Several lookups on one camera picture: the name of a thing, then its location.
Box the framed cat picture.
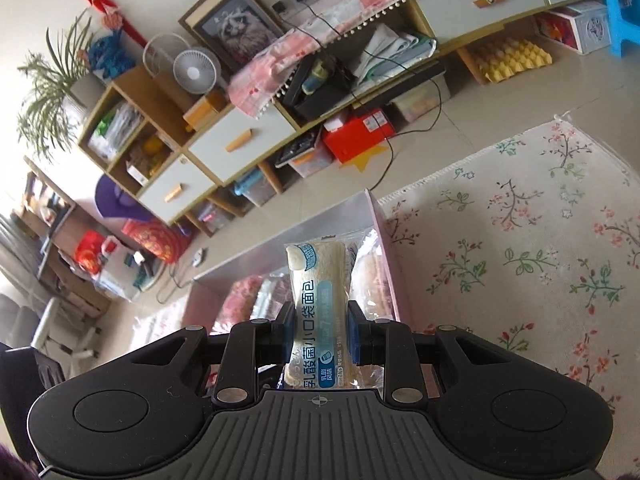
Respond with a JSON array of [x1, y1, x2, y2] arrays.
[[178, 0, 287, 74]]

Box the wooden shelf unit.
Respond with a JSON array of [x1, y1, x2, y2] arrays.
[[20, 157, 113, 316]]

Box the person's purple clothing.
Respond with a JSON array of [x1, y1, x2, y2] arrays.
[[0, 442, 38, 480]]

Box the clear plastic bags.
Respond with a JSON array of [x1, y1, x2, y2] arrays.
[[89, 101, 146, 161]]

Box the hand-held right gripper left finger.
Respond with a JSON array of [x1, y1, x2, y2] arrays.
[[131, 301, 297, 407]]

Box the pink cardboard box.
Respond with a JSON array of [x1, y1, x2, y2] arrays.
[[191, 188, 417, 342]]

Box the green potted plant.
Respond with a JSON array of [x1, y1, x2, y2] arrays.
[[15, 10, 109, 162]]

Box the black cable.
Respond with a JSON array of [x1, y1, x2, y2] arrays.
[[280, 0, 444, 201]]

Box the white chair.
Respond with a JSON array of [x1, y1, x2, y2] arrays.
[[0, 295, 101, 376]]

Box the red box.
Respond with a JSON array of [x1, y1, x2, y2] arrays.
[[321, 107, 398, 163]]

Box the yellow egg tray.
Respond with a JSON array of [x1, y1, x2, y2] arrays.
[[457, 37, 553, 85]]

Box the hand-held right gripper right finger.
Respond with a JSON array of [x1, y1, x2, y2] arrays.
[[347, 300, 509, 407]]

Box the yellow star floor sticker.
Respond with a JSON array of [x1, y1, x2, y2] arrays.
[[340, 137, 396, 173]]

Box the white carton red print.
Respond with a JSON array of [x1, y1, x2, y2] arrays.
[[534, 0, 612, 56]]

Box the blue lid storage box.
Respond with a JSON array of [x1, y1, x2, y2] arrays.
[[234, 167, 278, 208]]

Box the white paper bag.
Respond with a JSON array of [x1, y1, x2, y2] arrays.
[[95, 245, 161, 303]]

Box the blue plush toy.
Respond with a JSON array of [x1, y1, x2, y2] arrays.
[[87, 27, 136, 79]]

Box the purple hat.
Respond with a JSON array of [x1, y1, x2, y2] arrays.
[[95, 175, 151, 223]]

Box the red round bag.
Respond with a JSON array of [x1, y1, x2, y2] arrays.
[[122, 220, 191, 265]]

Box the blue plastic stool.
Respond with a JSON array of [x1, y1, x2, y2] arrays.
[[597, 0, 640, 58]]

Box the black lid storage box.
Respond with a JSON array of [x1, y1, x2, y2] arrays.
[[274, 127, 335, 178]]

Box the pink floral cloth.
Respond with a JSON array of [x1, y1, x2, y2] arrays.
[[227, 0, 481, 118]]

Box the small clear storage box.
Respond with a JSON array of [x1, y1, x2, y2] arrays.
[[192, 200, 236, 235]]

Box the floral blanket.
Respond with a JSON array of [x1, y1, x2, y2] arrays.
[[130, 116, 640, 413]]

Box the clear packet brown pastry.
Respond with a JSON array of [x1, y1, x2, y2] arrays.
[[347, 227, 391, 322]]

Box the red gift bag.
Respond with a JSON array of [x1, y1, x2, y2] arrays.
[[75, 230, 118, 273]]

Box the white bread packet blue label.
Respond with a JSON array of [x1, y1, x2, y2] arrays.
[[281, 241, 385, 392]]

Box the tan cardboard box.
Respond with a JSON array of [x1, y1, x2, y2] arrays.
[[182, 95, 226, 133]]

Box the white round fan guard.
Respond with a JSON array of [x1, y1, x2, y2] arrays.
[[142, 32, 188, 81]]

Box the wooden cabinet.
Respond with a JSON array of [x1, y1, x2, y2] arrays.
[[77, 0, 608, 238]]

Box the large clear storage box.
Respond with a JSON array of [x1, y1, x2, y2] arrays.
[[390, 72, 451, 123]]

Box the white desk fan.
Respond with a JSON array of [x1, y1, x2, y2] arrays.
[[172, 46, 222, 97]]

